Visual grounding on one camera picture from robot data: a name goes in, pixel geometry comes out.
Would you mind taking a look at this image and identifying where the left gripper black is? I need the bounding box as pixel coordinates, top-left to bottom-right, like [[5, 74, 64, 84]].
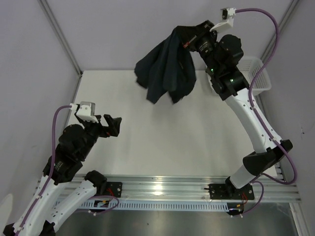
[[76, 111, 122, 159]]

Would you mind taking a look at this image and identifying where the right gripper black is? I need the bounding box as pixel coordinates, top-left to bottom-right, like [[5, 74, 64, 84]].
[[174, 21, 220, 76]]

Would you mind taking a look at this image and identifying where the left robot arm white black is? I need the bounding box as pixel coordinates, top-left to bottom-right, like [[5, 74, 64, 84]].
[[3, 115, 122, 236]]

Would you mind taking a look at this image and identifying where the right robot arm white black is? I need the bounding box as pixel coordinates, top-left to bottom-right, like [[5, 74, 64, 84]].
[[176, 21, 293, 199]]

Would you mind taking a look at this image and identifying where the white plastic basket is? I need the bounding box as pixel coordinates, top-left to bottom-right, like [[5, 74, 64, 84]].
[[206, 56, 272, 96]]

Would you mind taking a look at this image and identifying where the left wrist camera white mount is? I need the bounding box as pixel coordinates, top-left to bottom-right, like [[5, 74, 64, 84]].
[[70, 101, 98, 124]]

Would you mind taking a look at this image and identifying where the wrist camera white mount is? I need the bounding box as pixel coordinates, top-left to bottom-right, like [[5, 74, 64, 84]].
[[210, 8, 236, 33], [70, 101, 98, 124]]

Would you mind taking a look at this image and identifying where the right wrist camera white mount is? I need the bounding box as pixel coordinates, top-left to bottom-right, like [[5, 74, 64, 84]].
[[210, 8, 236, 33]]

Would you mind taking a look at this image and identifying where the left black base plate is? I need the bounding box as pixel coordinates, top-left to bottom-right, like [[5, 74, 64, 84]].
[[105, 182, 123, 198]]

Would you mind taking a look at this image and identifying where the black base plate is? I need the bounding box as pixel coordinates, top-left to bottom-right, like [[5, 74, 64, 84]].
[[205, 183, 254, 200], [105, 182, 123, 198]]

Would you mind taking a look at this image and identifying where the white slotted cable duct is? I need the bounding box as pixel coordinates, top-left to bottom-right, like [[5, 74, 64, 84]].
[[53, 200, 228, 212]]

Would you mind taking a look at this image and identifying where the right aluminium frame post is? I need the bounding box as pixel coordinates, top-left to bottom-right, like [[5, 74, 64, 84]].
[[260, 0, 303, 63]]

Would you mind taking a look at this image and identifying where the aluminium frame post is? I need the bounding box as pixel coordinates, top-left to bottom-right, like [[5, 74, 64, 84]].
[[260, 0, 303, 63], [37, 0, 82, 77]]

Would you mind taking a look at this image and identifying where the left aluminium frame post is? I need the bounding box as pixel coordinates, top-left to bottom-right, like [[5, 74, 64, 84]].
[[37, 0, 82, 77]]

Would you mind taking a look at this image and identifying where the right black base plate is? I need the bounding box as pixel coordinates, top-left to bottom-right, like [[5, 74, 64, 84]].
[[205, 183, 254, 200]]

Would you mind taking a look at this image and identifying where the aluminium mounting rail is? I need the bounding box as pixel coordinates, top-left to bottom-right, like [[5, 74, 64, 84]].
[[106, 175, 301, 203]]

